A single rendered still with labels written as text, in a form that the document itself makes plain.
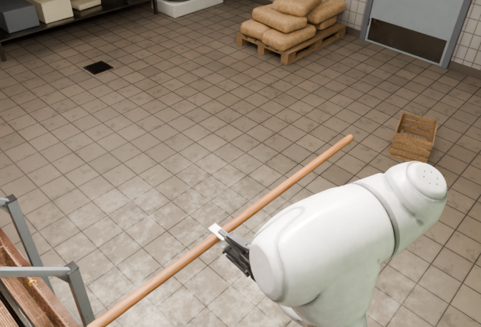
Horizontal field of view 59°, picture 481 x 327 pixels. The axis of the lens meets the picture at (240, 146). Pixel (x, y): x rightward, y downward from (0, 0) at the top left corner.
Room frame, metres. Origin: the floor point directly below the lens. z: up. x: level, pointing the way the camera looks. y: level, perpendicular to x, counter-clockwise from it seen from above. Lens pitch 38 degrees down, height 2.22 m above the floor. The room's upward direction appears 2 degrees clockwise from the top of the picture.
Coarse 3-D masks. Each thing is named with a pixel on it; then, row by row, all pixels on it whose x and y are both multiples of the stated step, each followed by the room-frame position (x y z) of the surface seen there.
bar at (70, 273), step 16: (16, 208) 1.23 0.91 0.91; (16, 224) 1.21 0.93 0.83; (32, 240) 1.24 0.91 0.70; (32, 256) 1.22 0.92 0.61; (0, 272) 0.77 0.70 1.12; (16, 272) 0.80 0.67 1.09; (32, 272) 0.83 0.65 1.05; (48, 272) 0.86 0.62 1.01; (64, 272) 0.89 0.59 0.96; (0, 288) 0.68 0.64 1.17; (80, 288) 0.91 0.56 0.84; (16, 304) 0.64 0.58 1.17; (80, 304) 0.89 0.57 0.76; (16, 320) 0.59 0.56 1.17
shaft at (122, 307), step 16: (336, 144) 1.38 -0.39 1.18; (320, 160) 1.28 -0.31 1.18; (304, 176) 1.19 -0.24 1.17; (272, 192) 1.08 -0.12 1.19; (256, 208) 1.00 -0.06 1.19; (240, 224) 0.94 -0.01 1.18; (208, 240) 0.86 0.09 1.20; (192, 256) 0.80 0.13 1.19; (160, 272) 0.74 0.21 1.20; (176, 272) 0.75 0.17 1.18; (144, 288) 0.68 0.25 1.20; (128, 304) 0.63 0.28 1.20; (96, 320) 0.58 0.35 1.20; (112, 320) 0.59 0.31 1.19
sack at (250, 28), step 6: (246, 24) 4.87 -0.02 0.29; (252, 24) 4.85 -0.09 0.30; (258, 24) 4.85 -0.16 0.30; (264, 24) 4.86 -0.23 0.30; (240, 30) 4.89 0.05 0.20; (246, 30) 4.83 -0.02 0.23; (252, 30) 4.78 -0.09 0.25; (258, 30) 4.74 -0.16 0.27; (264, 30) 4.74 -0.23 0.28; (252, 36) 4.79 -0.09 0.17; (258, 36) 4.72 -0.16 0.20
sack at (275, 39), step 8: (264, 32) 4.67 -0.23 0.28; (272, 32) 4.66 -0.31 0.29; (280, 32) 4.66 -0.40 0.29; (296, 32) 4.67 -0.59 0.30; (304, 32) 4.71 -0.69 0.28; (312, 32) 4.79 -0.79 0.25; (264, 40) 4.62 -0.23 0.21; (272, 40) 4.54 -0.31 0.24; (280, 40) 4.48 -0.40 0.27; (288, 40) 4.51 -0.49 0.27; (296, 40) 4.59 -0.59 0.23; (304, 40) 4.70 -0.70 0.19; (280, 48) 4.46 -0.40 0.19; (288, 48) 4.51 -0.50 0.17
